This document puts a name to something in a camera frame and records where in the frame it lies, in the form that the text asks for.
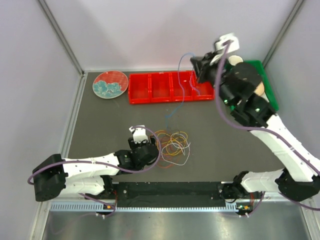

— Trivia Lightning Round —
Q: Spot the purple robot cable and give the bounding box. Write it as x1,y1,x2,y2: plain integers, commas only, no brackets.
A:
215,41,320,212
27,126,162,186

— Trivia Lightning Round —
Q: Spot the red blue floral plate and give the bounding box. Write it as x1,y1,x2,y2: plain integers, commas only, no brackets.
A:
92,70,129,99

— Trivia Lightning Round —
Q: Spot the white wire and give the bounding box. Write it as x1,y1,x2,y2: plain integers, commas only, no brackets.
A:
161,141,191,168

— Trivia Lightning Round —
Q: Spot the aluminium frame right post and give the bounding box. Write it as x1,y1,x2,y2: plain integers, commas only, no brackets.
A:
262,0,307,68

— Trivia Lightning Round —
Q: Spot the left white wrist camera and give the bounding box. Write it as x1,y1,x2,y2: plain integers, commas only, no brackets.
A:
129,125,149,144

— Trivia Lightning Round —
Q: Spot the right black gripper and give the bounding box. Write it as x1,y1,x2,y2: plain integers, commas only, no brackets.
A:
190,51,235,108

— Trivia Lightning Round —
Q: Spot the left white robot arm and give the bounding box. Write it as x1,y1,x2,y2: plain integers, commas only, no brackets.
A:
28,136,159,202

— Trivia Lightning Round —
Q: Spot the red four-compartment bin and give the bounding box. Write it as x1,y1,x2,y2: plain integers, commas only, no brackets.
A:
128,70,215,104

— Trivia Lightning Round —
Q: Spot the beige bird pattern plate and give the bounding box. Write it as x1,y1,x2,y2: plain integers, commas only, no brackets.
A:
254,82,265,96

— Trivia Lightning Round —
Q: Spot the aluminium frame post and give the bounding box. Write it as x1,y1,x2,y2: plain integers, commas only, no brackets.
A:
262,0,307,68
36,0,85,76

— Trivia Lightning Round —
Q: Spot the blue wire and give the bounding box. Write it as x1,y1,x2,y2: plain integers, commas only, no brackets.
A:
164,51,202,131

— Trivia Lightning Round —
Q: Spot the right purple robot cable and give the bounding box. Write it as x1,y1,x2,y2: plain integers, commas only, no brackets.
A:
215,41,320,212

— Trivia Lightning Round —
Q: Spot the brown wire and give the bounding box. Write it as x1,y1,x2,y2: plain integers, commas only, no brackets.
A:
156,126,191,161

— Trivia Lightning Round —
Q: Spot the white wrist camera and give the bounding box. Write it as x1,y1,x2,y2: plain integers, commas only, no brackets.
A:
213,32,240,53
129,125,149,144

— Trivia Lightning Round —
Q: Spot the aluminium frame left post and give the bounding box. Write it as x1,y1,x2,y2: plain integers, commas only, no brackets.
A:
36,0,85,76

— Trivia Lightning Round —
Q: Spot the white green cup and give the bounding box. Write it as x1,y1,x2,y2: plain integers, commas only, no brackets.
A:
227,55,244,67

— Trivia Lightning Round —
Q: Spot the yellow wire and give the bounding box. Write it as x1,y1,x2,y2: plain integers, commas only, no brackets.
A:
153,129,190,157

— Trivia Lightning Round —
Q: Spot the grey slotted cable duct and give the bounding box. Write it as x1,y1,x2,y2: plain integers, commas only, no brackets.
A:
50,201,239,213

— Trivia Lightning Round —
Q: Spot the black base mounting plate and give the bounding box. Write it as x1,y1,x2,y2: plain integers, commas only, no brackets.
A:
84,181,253,208

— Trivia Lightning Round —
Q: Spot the green plastic tray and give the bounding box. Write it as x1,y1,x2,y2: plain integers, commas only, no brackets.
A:
223,59,280,113

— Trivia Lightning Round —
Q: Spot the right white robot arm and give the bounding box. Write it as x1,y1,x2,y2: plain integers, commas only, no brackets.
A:
190,52,320,202

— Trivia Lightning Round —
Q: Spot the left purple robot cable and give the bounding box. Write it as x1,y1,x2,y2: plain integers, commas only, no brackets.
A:
27,126,162,186

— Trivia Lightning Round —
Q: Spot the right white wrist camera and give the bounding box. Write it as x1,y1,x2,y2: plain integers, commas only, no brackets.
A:
213,32,240,53

